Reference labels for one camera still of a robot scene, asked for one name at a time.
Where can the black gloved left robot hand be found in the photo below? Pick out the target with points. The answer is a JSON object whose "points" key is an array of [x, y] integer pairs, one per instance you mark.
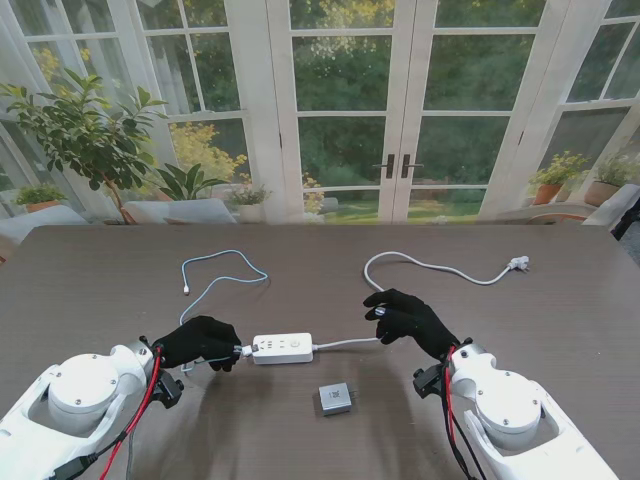
{"points": [[200, 340]]}

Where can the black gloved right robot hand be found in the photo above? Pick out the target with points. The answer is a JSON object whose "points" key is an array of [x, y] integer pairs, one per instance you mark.
{"points": [[415, 322]]}

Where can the white power strip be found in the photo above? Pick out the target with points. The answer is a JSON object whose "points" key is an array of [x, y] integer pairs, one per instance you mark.
{"points": [[280, 349]]}

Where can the grey charger adapter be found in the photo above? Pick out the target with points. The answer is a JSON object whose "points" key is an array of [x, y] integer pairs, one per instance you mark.
{"points": [[332, 399]]}

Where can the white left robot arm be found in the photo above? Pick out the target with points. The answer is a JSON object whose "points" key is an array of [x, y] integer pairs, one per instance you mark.
{"points": [[75, 395]]}

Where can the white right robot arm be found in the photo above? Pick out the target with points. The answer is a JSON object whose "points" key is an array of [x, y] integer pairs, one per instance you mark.
{"points": [[505, 405]]}

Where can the white planter box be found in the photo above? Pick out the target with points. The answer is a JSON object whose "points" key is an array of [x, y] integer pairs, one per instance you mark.
{"points": [[190, 211]]}

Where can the flowering plant in white pot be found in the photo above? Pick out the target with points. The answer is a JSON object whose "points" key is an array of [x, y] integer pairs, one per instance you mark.
{"points": [[248, 197]]}

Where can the broad leaf green plant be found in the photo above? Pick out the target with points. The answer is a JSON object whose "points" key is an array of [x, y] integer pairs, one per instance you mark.
{"points": [[187, 182]]}

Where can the plant in terracotta pot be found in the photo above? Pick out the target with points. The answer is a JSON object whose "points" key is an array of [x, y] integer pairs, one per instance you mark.
{"points": [[547, 192]]}

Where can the white glass door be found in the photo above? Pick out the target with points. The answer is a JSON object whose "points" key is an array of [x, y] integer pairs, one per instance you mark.
{"points": [[510, 160], [290, 150]]}

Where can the small bushy potted plant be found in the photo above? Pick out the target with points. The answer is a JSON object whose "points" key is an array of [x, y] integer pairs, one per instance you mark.
{"points": [[37, 196]]}

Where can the plant in tan pot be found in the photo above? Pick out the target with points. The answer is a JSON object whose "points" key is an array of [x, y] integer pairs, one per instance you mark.
{"points": [[600, 192]]}

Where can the tall leafy green plant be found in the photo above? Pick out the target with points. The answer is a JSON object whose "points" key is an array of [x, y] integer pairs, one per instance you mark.
{"points": [[85, 135]]}

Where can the black stand piece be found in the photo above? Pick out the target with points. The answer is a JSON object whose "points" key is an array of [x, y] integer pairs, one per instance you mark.
{"points": [[630, 217]]}

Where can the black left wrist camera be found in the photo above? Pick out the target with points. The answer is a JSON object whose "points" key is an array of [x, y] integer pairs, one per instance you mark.
{"points": [[170, 391]]}

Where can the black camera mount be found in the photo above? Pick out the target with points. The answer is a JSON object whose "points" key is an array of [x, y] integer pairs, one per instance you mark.
{"points": [[426, 382]]}

